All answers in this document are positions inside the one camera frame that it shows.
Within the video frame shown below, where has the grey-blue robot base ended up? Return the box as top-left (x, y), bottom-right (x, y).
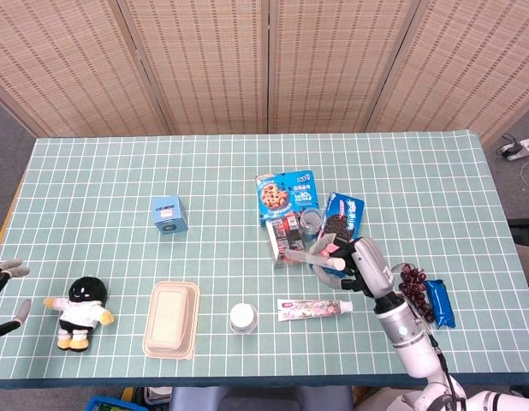
top-left (168, 384), bottom-right (355, 411)

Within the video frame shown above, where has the beige lidded lunch container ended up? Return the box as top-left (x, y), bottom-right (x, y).
top-left (142, 280), bottom-right (201, 360)

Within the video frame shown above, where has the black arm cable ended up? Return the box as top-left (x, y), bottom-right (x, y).
top-left (416, 314), bottom-right (467, 411)

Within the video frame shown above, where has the blue plastic crate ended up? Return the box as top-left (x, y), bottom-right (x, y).
top-left (83, 394), bottom-right (140, 411)

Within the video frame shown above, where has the clear plastic jar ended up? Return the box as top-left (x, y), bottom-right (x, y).
top-left (299, 207), bottom-right (326, 243)

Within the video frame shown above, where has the woven bamboo screen panel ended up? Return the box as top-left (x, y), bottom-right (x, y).
top-left (365, 0), bottom-right (529, 145)
top-left (116, 0), bottom-right (272, 136)
top-left (267, 0), bottom-right (422, 134)
top-left (0, 0), bottom-right (174, 139)

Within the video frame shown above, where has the clear box with red caps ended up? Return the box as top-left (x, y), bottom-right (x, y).
top-left (265, 213), bottom-right (308, 269)

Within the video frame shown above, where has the floral toothpaste tube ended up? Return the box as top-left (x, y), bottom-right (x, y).
top-left (276, 298), bottom-right (354, 322)

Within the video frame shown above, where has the black floor equipment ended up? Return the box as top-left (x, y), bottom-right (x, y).
top-left (507, 217), bottom-right (529, 248)

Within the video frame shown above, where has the dark red grape bunch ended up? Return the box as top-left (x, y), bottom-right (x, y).
top-left (397, 263), bottom-right (437, 325)

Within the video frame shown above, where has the green checked tablecloth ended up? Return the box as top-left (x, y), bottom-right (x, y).
top-left (0, 129), bottom-right (529, 389)

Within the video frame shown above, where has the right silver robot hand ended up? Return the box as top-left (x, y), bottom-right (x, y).
top-left (309, 234), bottom-right (396, 301)

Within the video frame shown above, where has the small blue speaker box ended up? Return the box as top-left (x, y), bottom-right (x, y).
top-left (152, 194), bottom-right (189, 235)

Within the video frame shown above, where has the blue chocolate chip cookie box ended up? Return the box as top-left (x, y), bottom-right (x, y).
top-left (255, 170), bottom-right (321, 227)

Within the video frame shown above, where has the blue snack packet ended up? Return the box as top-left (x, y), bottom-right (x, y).
top-left (423, 278), bottom-right (457, 330)

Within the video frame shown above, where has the pink and blue Oreo box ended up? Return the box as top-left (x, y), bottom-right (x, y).
top-left (314, 191), bottom-right (365, 258)

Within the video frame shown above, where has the black-headed plush doll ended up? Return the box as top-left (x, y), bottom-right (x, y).
top-left (43, 276), bottom-right (116, 353)

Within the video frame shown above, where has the clear plastic tube with cap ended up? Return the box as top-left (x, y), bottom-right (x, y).
top-left (283, 249), bottom-right (347, 271)

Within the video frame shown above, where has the small white box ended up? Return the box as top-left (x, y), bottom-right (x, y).
top-left (143, 386), bottom-right (174, 407)

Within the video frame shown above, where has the white power strip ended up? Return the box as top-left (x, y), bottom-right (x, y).
top-left (502, 135), bottom-right (529, 162)

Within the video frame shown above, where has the paper cup with blue butterfly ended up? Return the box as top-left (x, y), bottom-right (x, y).
top-left (229, 302), bottom-right (259, 335)

